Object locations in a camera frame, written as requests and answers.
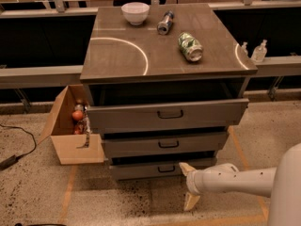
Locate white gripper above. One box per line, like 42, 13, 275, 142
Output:
179, 162, 239, 211

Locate grey bottom drawer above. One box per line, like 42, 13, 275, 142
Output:
109, 156, 216, 181

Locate grey drawer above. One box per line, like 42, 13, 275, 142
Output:
109, 156, 216, 181
87, 99, 248, 134
102, 131, 228, 158

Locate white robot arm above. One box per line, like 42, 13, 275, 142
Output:
179, 144, 301, 226

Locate grey middle drawer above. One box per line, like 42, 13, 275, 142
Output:
102, 131, 228, 158

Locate grey top drawer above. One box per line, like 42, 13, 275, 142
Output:
87, 99, 248, 134

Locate grey drawer cabinet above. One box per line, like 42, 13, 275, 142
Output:
79, 3, 259, 182

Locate orange ball in box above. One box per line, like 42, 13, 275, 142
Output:
71, 110, 84, 121

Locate green white can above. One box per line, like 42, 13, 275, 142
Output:
178, 32, 203, 62

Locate cardboard box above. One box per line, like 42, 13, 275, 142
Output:
39, 85, 104, 165

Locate clear pump bottle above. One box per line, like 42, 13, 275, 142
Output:
251, 40, 267, 62

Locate blue silver can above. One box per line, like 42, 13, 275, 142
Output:
157, 10, 174, 35

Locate white bowl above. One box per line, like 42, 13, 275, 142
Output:
121, 2, 150, 25

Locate black power cable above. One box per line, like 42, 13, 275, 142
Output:
0, 123, 38, 171

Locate grey metal rail bench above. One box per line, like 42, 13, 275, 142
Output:
0, 0, 301, 89

